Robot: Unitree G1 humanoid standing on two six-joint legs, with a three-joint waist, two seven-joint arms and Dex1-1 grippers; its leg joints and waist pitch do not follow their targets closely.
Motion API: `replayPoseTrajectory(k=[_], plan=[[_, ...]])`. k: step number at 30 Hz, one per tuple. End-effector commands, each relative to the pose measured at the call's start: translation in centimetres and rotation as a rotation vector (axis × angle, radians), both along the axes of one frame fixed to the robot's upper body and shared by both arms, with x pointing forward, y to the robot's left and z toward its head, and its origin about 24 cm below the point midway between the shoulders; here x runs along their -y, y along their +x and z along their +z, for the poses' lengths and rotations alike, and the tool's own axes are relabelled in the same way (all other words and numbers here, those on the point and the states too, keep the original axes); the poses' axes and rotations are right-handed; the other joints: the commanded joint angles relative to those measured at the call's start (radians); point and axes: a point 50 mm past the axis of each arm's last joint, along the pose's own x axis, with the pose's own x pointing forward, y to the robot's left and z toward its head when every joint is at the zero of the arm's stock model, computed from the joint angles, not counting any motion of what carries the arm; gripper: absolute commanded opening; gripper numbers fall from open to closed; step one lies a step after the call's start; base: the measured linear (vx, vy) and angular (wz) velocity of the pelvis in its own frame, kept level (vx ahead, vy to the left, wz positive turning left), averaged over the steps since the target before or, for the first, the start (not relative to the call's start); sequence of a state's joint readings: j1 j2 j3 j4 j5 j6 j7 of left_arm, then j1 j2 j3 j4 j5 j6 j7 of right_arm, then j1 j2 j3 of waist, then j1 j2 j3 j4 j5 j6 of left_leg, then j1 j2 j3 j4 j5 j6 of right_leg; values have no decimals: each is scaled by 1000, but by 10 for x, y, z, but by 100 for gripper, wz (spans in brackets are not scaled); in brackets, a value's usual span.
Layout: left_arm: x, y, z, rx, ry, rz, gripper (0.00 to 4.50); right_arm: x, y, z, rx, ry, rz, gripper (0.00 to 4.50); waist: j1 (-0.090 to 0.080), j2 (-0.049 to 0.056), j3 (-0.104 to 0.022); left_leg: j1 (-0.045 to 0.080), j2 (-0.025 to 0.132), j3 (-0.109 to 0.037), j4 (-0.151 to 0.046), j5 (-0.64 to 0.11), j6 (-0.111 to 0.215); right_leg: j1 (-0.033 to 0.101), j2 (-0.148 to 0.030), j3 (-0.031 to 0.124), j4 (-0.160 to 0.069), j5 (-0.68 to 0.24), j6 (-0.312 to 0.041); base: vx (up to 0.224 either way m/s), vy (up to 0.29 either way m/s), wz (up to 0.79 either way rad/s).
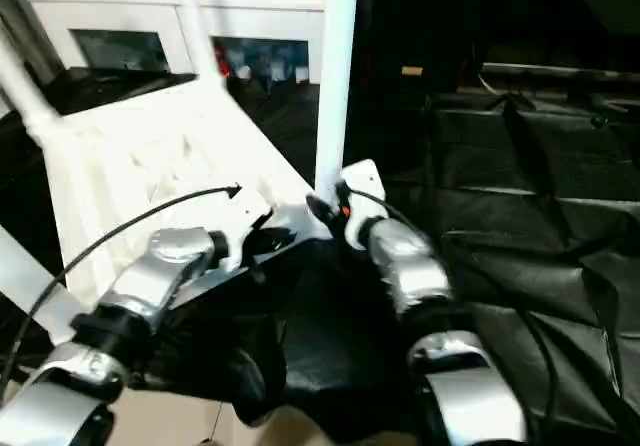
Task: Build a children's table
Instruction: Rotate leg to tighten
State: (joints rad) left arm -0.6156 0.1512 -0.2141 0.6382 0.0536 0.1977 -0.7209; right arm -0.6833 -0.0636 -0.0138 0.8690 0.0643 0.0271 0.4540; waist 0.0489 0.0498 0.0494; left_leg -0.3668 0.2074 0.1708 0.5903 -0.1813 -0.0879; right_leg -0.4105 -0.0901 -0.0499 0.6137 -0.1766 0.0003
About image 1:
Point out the small tan label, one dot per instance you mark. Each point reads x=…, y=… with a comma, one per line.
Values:
x=411, y=69

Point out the red bottle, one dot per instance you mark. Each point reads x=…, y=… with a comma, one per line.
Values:
x=220, y=64

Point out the black work mat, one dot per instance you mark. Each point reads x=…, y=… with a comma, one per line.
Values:
x=530, y=226

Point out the dark low shelf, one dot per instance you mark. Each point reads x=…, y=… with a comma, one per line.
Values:
x=560, y=74

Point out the white cabinet with glass doors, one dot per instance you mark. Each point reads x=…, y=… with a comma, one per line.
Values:
x=120, y=6

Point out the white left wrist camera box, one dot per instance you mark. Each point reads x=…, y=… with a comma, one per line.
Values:
x=250, y=224

